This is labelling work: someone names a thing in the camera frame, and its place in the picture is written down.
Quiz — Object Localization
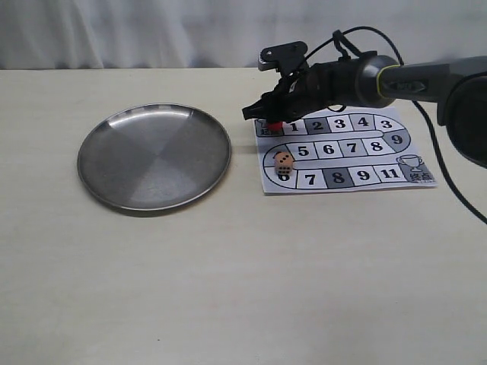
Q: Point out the white backdrop curtain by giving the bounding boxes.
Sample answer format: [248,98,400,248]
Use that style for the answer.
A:
[1,1,486,69]

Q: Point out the printed paper game board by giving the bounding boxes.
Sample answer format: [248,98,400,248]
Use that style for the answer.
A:
[254,106,437,195]

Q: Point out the beige wooden die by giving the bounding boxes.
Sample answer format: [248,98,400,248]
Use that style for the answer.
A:
[274,151,294,175]

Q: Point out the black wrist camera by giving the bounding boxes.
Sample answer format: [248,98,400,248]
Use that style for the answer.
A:
[257,41,308,76]

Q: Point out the red cylinder game piece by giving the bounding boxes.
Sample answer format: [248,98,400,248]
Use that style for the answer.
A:
[266,122,283,132]

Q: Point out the black cable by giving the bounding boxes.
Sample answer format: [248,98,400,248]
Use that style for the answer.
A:
[304,26,487,225]

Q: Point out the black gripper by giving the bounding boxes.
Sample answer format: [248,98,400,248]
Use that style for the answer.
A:
[242,60,360,124]

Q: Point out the round stainless steel plate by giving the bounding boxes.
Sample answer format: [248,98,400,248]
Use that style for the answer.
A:
[77,103,232,214]

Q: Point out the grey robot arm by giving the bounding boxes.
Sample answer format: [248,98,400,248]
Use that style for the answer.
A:
[242,55,486,167]

